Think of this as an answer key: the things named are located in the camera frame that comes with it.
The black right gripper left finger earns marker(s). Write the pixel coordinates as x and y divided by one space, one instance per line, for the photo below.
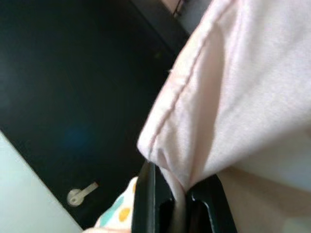
145 201

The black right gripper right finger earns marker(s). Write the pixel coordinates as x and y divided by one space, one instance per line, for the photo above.
213 206

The pale pink pillow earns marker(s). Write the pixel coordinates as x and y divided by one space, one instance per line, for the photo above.
233 102

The white cloth with coloured dots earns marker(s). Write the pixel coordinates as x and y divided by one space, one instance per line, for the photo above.
116 211

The dark wooden door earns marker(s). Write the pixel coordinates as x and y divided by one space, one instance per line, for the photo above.
80 80

